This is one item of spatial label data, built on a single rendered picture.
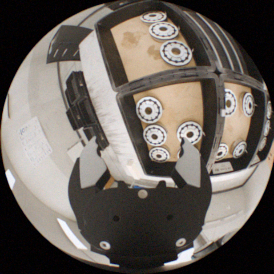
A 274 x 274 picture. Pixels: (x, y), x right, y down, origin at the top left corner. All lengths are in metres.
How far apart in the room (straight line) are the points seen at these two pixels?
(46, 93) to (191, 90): 3.30
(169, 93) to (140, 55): 0.18
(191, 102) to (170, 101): 0.08
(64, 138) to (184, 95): 3.01
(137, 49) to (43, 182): 3.30
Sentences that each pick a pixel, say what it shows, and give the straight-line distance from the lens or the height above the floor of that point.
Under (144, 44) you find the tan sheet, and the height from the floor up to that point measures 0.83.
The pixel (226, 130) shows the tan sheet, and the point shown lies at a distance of 0.43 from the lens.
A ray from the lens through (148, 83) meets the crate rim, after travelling 0.22.
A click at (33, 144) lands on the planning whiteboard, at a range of 2.96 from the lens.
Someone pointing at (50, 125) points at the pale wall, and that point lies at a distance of 2.97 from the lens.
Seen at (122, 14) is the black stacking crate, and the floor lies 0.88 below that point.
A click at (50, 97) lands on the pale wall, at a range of 3.22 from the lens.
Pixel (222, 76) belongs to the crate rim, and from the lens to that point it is 0.26.
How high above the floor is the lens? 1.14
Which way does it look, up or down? 51 degrees down
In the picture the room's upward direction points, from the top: 144 degrees counter-clockwise
